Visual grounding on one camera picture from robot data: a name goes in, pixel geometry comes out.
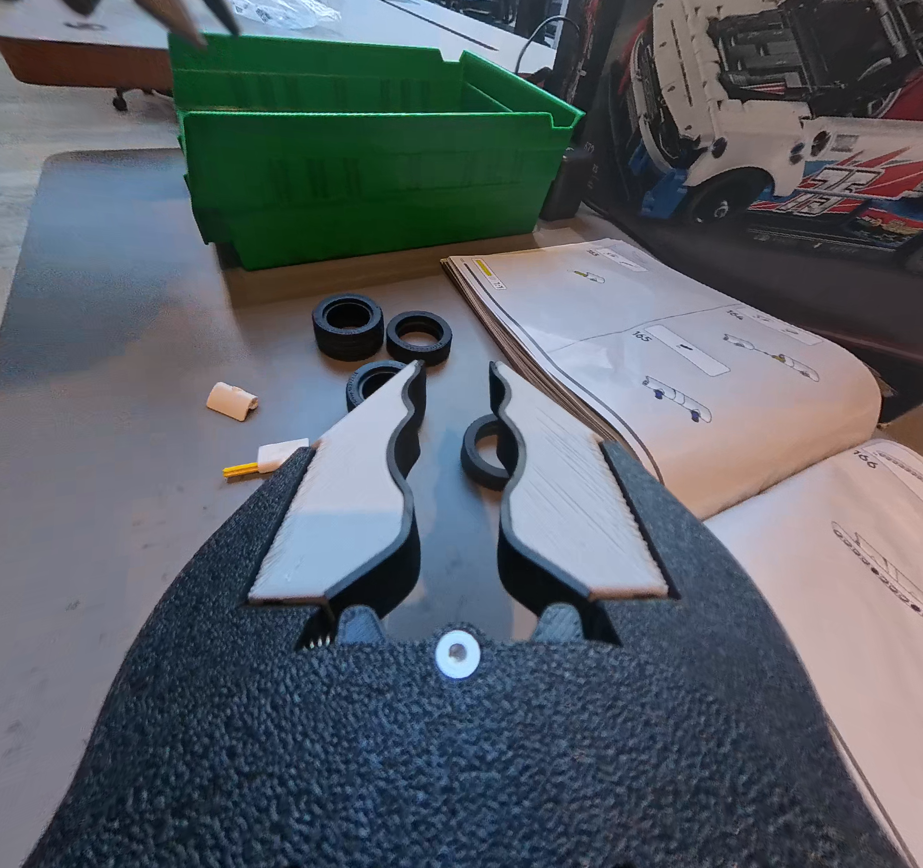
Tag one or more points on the dark cardboard box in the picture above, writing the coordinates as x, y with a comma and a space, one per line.
793, 269

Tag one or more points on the black power adapter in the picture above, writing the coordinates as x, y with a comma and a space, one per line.
566, 183

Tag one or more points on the white instruction booklet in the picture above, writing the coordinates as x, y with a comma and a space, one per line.
613, 305

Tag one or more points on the white topped wooden table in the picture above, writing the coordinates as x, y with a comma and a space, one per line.
36, 17

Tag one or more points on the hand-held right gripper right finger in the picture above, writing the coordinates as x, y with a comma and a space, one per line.
577, 522

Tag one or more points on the yellow brick axle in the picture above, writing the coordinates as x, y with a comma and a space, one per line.
241, 470

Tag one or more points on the green box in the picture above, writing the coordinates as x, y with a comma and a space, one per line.
360, 183

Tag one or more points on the black toy tyre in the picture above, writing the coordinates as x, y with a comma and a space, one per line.
358, 388
472, 460
420, 356
348, 345

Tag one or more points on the grey desk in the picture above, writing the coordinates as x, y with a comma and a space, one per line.
108, 377

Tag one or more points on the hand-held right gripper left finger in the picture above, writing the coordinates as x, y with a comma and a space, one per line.
339, 522

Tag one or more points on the white brick connector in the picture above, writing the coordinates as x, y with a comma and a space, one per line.
232, 401
283, 455

